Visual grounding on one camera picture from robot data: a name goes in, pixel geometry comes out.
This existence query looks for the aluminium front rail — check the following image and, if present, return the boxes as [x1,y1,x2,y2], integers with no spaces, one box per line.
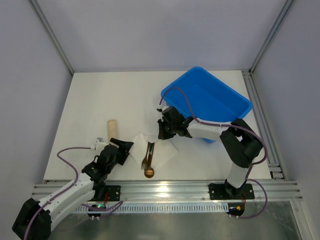
[31,179,303,205]

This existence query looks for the aluminium frame post left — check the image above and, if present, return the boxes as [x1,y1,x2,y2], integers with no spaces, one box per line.
[28,0,75,76]

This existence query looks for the aluminium frame post right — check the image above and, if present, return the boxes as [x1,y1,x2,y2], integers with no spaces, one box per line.
[248,0,296,75]

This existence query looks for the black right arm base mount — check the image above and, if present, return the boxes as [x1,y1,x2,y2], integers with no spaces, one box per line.
[208,182,255,200]

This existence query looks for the beige utensil holder case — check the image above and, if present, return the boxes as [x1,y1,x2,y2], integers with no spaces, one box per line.
[107,119,119,142]

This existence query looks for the blue plastic bin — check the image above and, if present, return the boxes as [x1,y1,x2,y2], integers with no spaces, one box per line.
[160,66,253,145]

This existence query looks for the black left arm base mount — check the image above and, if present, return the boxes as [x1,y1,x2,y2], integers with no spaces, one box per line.
[92,185,121,202]

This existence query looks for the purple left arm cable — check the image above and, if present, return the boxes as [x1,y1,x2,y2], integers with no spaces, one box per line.
[24,146,125,240]

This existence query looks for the aluminium frame post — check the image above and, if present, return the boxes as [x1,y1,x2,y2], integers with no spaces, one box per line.
[28,0,75,76]
[248,0,296,75]

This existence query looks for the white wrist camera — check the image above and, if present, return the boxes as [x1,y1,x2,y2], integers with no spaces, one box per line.
[156,105,168,113]
[90,137,108,152]

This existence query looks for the gold fork green handle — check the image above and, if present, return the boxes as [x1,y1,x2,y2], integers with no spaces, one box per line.
[141,142,151,170]

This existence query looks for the gold knife green handle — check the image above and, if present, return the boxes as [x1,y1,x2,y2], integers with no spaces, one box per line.
[148,142,155,160]

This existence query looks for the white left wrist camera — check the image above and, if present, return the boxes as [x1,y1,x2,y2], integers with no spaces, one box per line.
[90,137,108,152]

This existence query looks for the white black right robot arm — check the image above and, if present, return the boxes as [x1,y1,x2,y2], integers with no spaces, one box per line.
[157,106,267,199]

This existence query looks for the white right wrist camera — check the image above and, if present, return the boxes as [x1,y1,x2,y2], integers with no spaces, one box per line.
[156,105,168,113]

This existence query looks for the white slotted cable duct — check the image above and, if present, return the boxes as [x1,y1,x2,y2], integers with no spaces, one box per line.
[73,202,229,214]

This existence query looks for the copper spoon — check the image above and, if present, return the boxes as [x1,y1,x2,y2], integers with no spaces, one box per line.
[144,154,155,178]

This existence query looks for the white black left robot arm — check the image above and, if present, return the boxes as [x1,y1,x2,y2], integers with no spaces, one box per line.
[12,138,134,240]

